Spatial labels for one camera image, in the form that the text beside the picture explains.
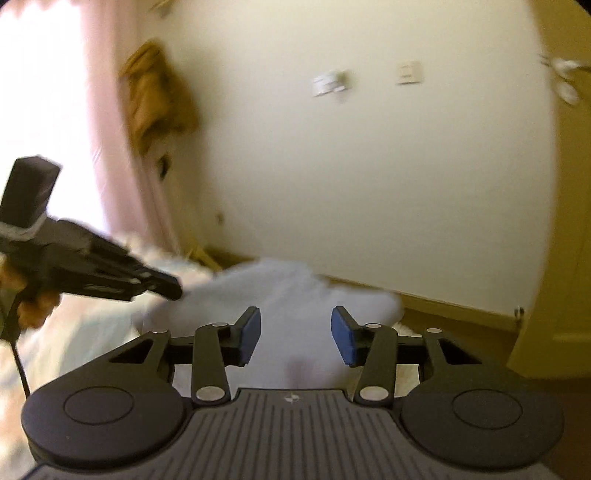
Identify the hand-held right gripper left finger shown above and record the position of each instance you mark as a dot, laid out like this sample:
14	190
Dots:
249	333

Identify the patchwork pattern bed quilt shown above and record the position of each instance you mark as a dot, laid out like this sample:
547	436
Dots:
69	332

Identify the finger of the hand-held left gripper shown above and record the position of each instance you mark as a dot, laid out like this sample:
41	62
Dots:
159	279

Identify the white wall switch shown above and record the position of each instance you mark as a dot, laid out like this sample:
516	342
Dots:
409	73

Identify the yellow wooden baseboard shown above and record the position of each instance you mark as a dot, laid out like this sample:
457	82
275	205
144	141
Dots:
452	311

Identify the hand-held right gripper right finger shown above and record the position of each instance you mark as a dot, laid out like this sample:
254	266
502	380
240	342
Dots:
344	333

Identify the brown hanging cloth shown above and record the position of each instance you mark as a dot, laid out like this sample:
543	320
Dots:
154	97

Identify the pink curtain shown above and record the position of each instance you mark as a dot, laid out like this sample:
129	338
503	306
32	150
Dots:
124	152

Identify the white wall socket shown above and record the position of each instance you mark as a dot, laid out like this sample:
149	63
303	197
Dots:
328	83

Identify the cream door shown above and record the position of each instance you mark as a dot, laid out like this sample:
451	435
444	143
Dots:
568	230

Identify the person's left hand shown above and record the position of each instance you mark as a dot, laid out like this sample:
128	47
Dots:
39	307

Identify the grey garment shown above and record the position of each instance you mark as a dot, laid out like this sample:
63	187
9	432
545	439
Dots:
295	295

